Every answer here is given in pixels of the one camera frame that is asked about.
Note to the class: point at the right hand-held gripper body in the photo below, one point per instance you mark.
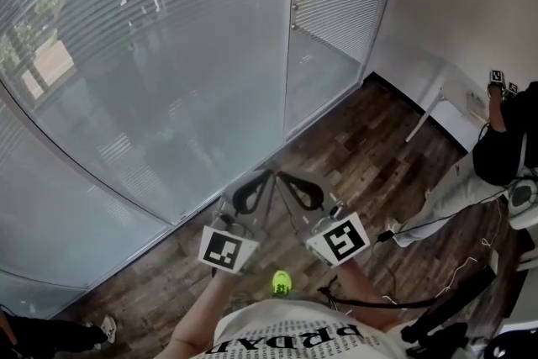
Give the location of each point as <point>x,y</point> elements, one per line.
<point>340,241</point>

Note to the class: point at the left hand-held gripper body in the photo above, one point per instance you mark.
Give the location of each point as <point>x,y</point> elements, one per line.
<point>223,250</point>

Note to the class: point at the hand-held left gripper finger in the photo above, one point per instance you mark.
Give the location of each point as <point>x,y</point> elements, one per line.
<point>230,193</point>
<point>265,206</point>

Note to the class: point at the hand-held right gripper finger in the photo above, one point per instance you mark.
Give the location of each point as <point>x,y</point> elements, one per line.
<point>294,212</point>
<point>316,194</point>

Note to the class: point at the person's right forearm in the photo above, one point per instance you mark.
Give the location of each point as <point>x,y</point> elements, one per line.
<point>361,294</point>

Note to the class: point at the person's left forearm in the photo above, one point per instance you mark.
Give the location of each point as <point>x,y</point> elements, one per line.
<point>197,315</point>

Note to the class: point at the neon yellow shoe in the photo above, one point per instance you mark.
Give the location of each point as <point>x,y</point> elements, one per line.
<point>281,283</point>

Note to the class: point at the white printed t-shirt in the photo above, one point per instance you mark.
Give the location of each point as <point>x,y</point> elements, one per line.
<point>302,311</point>

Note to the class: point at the black equipment pouch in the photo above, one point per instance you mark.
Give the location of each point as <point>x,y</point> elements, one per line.
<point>449,304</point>

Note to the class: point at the white table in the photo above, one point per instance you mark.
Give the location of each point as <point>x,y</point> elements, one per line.
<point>456,96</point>

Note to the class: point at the white paper label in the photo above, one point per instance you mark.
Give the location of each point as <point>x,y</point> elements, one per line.
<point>477,107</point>

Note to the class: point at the white round device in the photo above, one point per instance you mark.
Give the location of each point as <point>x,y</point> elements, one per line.
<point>523,197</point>

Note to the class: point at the grey glass partition post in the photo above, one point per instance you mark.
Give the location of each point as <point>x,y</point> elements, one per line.
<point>290,54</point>

